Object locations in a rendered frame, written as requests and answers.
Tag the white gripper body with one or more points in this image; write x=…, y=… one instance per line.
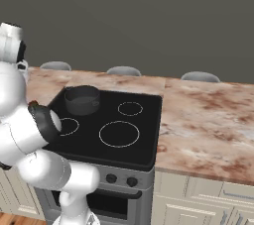
x=25, y=75

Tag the cream drawer front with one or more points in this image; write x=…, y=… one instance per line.
x=236, y=192

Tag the grey oven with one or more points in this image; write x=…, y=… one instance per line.
x=142, y=199

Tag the black glass hob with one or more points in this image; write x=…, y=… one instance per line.
x=119, y=143

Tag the cream cupboard door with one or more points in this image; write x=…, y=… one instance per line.
x=188, y=202
x=243, y=215
x=13, y=192

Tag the grey round stool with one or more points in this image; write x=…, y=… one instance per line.
x=55, y=66
x=123, y=71
x=200, y=77

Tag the black stove knob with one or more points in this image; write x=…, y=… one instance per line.
x=111, y=178
x=132, y=181

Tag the dark grey pot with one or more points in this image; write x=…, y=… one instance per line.
x=81, y=102

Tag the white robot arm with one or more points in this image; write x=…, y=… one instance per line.
x=23, y=136

